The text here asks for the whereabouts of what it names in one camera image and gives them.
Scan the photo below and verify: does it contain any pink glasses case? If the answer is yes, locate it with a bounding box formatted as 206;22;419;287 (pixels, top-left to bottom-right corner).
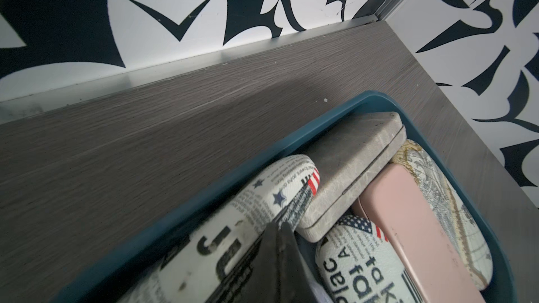
352;164;484;302

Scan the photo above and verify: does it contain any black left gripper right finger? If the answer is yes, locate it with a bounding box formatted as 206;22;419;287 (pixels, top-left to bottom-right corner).
269;223;317;302

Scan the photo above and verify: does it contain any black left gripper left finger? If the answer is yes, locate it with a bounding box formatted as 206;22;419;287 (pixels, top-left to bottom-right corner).
204;184;314;303

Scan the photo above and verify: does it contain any grey felt glasses case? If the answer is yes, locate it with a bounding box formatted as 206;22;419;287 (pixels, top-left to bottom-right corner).
296;112;406;243

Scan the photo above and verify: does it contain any map print glasses case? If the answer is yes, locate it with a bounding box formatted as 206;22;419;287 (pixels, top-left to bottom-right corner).
391;139;494;290

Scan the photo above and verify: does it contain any teal plastic storage box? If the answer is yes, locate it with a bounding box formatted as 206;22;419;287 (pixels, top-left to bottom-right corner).
52;91;518;302

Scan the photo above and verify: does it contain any text print glasses case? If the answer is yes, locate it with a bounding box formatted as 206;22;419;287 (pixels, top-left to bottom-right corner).
315;215;424;302

